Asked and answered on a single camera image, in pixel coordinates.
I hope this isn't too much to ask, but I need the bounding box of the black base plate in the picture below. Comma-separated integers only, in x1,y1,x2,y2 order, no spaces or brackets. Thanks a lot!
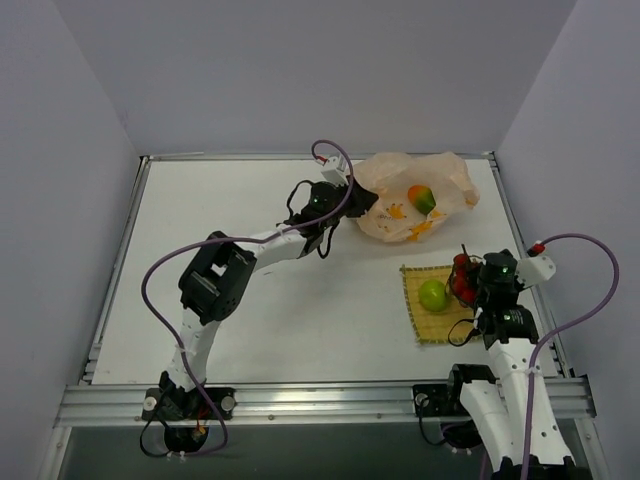
412,383,467,418
141,386,236,422

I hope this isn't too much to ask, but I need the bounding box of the yellow woven bamboo mat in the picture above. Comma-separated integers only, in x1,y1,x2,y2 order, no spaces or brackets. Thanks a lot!
400,265,474,345

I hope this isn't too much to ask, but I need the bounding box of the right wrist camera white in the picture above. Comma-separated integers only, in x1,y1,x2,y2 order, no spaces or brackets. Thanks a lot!
516,242,556,290

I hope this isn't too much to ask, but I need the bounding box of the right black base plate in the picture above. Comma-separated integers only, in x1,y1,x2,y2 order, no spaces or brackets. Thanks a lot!
412,383,467,418

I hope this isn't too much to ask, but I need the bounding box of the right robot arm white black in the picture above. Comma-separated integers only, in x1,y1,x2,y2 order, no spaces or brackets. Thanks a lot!
443,250,592,479

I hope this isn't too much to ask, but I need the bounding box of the green fake pear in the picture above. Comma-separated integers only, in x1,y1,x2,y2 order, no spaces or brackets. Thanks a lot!
418,279,448,313

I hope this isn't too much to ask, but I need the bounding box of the orange fake fruit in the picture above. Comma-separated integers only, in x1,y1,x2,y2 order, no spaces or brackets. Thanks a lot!
407,185,436,216

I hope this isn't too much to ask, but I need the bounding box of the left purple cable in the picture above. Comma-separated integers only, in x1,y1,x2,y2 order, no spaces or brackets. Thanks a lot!
140,139,356,457

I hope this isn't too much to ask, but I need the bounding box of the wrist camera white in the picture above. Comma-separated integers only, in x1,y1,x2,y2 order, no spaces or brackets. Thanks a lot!
317,155,348,186
516,242,556,290

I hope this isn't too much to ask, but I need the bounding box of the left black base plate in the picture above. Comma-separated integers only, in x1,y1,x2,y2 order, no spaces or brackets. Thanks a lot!
141,386,236,422

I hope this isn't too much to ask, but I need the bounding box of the aluminium front rail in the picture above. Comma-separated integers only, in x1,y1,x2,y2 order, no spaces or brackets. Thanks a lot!
54,377,596,427

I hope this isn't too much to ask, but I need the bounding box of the red fake fruit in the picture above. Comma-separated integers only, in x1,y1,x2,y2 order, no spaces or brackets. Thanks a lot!
447,244,483,308

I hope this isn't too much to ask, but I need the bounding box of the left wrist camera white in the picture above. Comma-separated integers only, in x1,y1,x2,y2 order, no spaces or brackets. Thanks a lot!
317,155,348,186

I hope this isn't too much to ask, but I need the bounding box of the translucent plastic bag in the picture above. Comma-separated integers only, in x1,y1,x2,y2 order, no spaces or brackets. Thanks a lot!
355,152,480,243

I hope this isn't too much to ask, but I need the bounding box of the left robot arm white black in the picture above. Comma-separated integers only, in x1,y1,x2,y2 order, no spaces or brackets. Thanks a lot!
159,181,378,419

